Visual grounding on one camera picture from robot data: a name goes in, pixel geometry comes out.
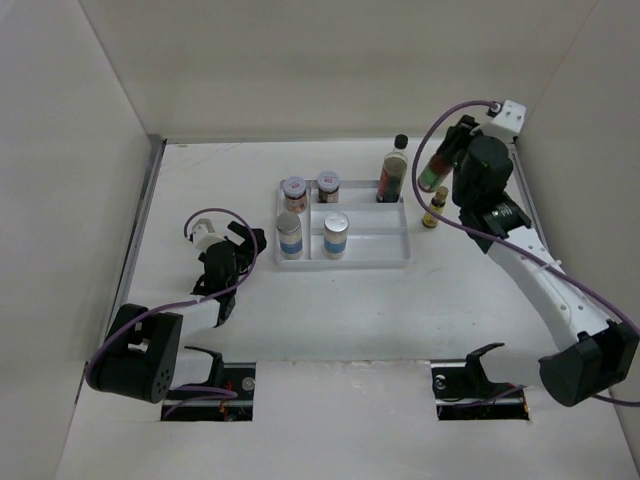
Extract red sauce bottle yellow cap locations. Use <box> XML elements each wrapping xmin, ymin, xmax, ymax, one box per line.
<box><xmin>417</xmin><ymin>153</ymin><xmax>453</xmax><ymax>193</ymax></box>

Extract blue label jar silver lid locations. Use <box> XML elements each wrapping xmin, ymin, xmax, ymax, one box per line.
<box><xmin>276</xmin><ymin>211</ymin><xmax>303</xmax><ymax>260</ymax></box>

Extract dark soy sauce bottle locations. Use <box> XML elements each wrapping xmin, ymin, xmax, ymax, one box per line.
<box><xmin>376</xmin><ymin>134</ymin><xmax>409</xmax><ymax>203</ymax></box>

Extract orange spice jar white lid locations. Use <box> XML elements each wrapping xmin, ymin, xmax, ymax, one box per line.
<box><xmin>282</xmin><ymin>176</ymin><xmax>307</xmax><ymax>214</ymax></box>

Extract dark spice jar white lid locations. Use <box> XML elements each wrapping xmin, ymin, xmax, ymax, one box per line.
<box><xmin>316</xmin><ymin>171</ymin><xmax>341</xmax><ymax>204</ymax></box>

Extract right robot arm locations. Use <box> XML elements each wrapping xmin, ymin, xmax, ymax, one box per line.
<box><xmin>436</xmin><ymin>115</ymin><xmax>639</xmax><ymax>407</ymax></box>

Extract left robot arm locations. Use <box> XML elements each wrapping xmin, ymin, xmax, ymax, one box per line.
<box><xmin>87</xmin><ymin>140</ymin><xmax>545</xmax><ymax>403</ymax></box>

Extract small yellow label bottle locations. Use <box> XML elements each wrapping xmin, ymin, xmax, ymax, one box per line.
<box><xmin>422</xmin><ymin>186</ymin><xmax>449</xmax><ymax>228</ymax></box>

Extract white divided organizer tray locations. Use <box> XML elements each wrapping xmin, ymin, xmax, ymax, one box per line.
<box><xmin>274</xmin><ymin>179</ymin><xmax>411</xmax><ymax>272</ymax></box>

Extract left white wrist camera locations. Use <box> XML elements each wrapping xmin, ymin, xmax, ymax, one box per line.
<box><xmin>189</xmin><ymin>218</ymin><xmax>225</xmax><ymax>253</ymax></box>

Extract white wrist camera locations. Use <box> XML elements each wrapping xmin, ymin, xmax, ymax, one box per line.
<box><xmin>189</xmin><ymin>218</ymin><xmax>225</xmax><ymax>253</ymax></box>
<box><xmin>480</xmin><ymin>100</ymin><xmax>527</xmax><ymax>144</ymax></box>

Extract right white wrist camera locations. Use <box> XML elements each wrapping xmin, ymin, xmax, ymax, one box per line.
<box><xmin>480</xmin><ymin>100</ymin><xmax>527</xmax><ymax>144</ymax></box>

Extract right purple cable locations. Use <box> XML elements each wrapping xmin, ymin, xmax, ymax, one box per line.
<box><xmin>412</xmin><ymin>99</ymin><xmax>640</xmax><ymax>407</ymax></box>

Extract purple cable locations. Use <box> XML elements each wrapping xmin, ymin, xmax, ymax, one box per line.
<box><xmin>85</xmin><ymin>208</ymin><xmax>261</xmax><ymax>420</ymax></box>
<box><xmin>412</xmin><ymin>99</ymin><xmax>640</xmax><ymax>407</ymax></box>

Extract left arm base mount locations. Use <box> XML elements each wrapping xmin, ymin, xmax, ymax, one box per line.
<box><xmin>160</xmin><ymin>346</ymin><xmax>257</xmax><ymax>423</ymax></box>

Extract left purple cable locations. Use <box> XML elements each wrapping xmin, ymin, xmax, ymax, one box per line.
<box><xmin>85</xmin><ymin>208</ymin><xmax>261</xmax><ymax>420</ymax></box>

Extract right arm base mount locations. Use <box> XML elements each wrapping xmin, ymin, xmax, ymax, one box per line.
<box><xmin>430</xmin><ymin>343</ymin><xmax>529</xmax><ymax>421</ymax></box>

